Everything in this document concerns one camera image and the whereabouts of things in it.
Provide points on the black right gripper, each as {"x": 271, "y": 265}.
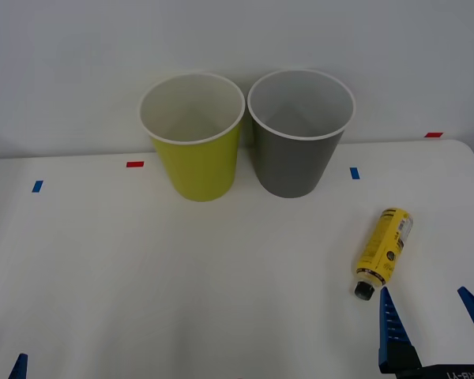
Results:
{"x": 438, "y": 373}

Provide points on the yellow plastic bottle black cap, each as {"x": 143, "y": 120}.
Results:
{"x": 383, "y": 248}

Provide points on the grey plastic waste bin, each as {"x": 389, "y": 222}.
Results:
{"x": 292, "y": 166}

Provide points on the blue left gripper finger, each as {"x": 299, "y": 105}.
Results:
{"x": 19, "y": 369}

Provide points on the yellow-green plastic waste bin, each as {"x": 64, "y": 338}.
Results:
{"x": 197, "y": 169}

